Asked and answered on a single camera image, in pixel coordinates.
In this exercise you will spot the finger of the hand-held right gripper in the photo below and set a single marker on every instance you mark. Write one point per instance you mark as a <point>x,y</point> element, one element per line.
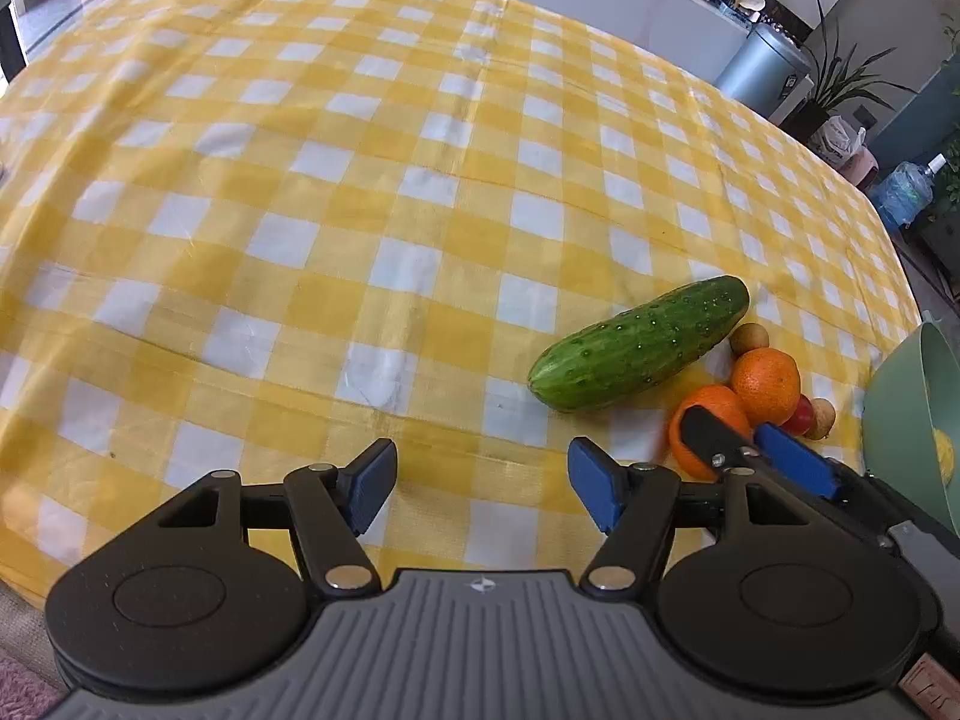
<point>795,457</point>
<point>712,431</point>

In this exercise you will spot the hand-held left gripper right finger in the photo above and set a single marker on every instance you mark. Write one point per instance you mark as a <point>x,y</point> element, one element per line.
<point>596,480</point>

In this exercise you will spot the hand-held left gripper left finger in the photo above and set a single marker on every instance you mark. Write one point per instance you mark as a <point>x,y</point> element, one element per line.
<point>371,484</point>

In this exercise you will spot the orange tangerine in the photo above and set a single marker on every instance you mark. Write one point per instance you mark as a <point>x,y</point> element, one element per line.
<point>765,386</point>
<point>727,399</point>

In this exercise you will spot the small brown kiwi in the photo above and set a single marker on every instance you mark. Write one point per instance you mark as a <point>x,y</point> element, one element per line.
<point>823,418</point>
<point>750,337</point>

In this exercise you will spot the yellow-green pear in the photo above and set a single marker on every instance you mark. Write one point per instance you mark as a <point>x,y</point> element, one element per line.
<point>943,454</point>

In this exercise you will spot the green colander bowl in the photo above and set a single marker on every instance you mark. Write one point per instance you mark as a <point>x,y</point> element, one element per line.
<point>900,405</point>

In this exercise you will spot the red cherry tomato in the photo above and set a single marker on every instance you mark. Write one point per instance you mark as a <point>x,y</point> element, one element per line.
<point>801,416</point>

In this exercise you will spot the green cucumber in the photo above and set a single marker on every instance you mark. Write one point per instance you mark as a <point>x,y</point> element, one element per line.
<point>637,345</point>

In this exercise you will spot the blue water jug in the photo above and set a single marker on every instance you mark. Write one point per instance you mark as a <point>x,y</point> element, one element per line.
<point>904,191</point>

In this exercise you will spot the white plastic bag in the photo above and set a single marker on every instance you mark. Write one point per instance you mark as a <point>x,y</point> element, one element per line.
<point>836,139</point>

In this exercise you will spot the long-leaf potted plant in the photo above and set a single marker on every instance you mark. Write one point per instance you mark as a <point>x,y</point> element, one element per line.
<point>802,120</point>

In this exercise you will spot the yellow checked tablecloth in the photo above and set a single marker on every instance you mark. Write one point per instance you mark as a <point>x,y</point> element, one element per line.
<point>300,165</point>

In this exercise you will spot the grey trash bin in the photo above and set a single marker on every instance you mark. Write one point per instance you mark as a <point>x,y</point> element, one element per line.
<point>761,71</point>

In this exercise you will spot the purple fluffy cloth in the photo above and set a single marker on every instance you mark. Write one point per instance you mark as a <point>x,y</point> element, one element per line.
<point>22,682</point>

